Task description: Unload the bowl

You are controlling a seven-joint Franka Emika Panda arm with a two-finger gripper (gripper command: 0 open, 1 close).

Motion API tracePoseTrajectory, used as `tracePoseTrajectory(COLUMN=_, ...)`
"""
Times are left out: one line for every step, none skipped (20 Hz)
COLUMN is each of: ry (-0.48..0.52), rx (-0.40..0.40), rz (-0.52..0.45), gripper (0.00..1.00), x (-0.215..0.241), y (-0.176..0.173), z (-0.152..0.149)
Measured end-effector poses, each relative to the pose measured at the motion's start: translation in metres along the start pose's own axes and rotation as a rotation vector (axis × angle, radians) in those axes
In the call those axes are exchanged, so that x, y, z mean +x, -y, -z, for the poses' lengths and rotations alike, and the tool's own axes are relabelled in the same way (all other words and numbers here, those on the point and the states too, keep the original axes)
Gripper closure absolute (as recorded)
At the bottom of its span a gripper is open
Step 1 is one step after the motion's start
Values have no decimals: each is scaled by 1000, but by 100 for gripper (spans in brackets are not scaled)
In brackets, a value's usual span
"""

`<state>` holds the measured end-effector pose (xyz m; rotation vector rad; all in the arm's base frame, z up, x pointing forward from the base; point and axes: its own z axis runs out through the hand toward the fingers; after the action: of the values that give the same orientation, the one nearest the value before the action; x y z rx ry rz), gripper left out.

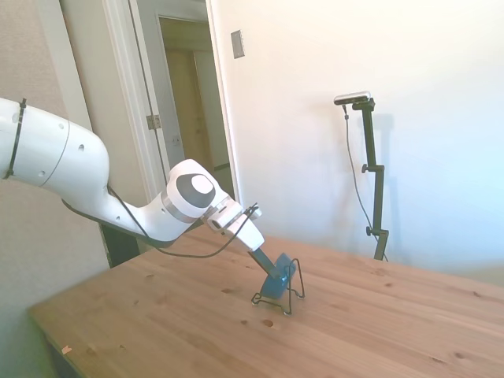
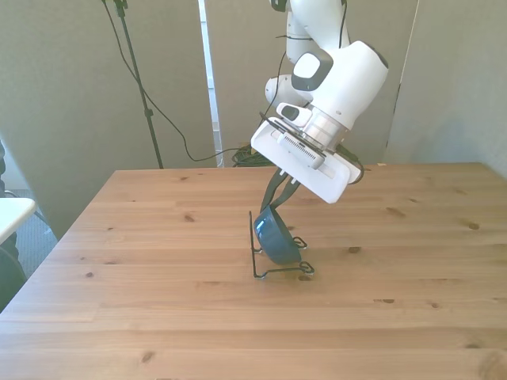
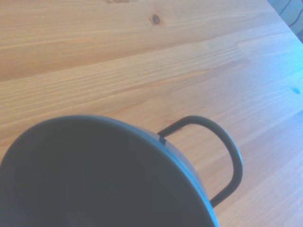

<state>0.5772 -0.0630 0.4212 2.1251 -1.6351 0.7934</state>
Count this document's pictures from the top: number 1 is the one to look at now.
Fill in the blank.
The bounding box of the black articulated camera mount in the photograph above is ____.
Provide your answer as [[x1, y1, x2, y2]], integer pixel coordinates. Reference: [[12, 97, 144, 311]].
[[350, 98, 391, 262]]

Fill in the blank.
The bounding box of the white door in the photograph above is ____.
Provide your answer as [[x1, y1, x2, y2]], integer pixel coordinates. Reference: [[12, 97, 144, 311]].
[[204, 0, 243, 200]]

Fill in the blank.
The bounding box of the white door frame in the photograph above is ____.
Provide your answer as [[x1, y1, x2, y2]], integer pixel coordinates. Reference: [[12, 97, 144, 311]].
[[101, 0, 169, 208]]

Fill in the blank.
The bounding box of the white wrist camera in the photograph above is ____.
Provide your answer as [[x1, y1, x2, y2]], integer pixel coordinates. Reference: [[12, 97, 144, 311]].
[[206, 210, 239, 234]]

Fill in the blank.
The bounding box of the black strap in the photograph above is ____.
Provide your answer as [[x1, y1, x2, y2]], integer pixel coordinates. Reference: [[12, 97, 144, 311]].
[[0, 98, 28, 181]]

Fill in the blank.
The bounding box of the black wire dish stand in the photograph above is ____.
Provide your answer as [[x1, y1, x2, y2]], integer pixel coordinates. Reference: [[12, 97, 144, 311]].
[[250, 257, 306, 317]]

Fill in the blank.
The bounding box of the grey stereo camera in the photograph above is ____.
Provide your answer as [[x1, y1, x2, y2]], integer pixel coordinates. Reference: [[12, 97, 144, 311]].
[[333, 90, 373, 108]]

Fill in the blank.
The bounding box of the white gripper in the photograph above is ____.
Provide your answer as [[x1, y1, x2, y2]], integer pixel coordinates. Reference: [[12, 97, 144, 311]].
[[224, 214, 283, 278]]

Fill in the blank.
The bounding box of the grey wall switch plate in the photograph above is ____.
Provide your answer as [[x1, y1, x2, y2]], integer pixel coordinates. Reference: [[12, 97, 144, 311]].
[[230, 28, 246, 61]]

